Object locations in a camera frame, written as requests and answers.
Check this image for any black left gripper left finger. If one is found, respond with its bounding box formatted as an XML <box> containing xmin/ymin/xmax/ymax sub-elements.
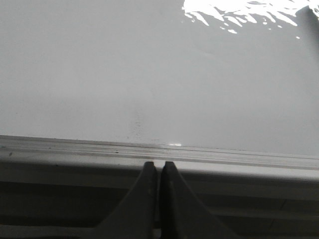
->
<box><xmin>93</xmin><ymin>162</ymin><xmax>157</xmax><ymax>239</ymax></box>

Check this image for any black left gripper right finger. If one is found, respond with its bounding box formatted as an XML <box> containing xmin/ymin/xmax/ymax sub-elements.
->
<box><xmin>159</xmin><ymin>161</ymin><xmax>239</xmax><ymax>239</ymax></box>

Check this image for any white whiteboard with frame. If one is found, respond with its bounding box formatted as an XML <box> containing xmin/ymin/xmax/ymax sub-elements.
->
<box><xmin>0</xmin><ymin>0</ymin><xmax>319</xmax><ymax>182</ymax></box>

